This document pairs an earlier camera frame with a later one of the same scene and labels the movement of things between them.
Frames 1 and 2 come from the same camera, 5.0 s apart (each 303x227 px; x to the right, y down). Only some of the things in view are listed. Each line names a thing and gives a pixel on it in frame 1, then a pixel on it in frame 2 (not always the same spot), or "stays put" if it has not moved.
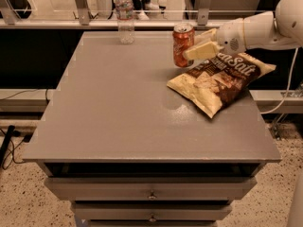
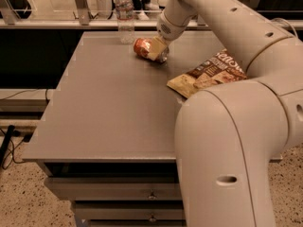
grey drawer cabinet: (127, 151) stays put
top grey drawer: (166, 187) stays put
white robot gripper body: (229, 35) -> (168, 29)
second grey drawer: (163, 211) stays put
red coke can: (183, 39) -> (143, 45)
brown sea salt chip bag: (216, 83) stays put
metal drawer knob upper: (151, 196) stays put
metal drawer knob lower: (152, 219) stays put
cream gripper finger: (208, 49) -> (158, 45)
